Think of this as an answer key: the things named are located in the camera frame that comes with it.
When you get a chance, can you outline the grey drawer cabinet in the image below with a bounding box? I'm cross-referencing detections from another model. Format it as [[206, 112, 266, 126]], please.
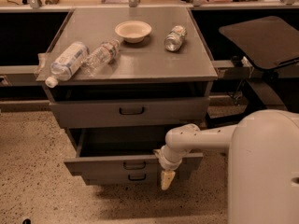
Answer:
[[36, 6, 219, 173]]

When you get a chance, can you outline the crushed clear plastic bottle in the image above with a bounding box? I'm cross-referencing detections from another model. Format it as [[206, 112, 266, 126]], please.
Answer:
[[164, 25, 187, 52]]

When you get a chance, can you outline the black office chair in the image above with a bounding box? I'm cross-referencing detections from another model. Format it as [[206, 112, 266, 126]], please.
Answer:
[[205, 15, 299, 129]]

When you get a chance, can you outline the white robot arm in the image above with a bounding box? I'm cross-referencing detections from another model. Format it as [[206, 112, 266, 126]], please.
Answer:
[[154, 109, 299, 224]]

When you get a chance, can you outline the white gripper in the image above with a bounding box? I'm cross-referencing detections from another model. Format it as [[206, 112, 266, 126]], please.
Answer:
[[153, 145, 183, 190]]

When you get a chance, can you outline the grey bottom drawer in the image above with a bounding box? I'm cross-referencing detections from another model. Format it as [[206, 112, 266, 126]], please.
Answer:
[[81, 171, 185, 186]]

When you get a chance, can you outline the grey drawer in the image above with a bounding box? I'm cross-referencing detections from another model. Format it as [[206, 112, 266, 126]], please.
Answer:
[[81, 171, 185, 186], [64, 125, 204, 181], [50, 97, 209, 128]]

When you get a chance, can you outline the grey top drawer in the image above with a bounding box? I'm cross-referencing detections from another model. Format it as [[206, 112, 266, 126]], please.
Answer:
[[50, 97, 209, 128]]

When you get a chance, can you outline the white paper bowl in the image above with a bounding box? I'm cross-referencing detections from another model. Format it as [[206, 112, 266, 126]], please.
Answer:
[[115, 21, 151, 44]]

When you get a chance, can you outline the white labelled plastic bottle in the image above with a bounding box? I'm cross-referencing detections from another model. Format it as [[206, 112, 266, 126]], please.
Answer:
[[45, 41, 89, 88]]

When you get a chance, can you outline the clear water bottle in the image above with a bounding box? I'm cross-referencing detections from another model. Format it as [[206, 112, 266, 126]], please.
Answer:
[[81, 39, 120, 74]]

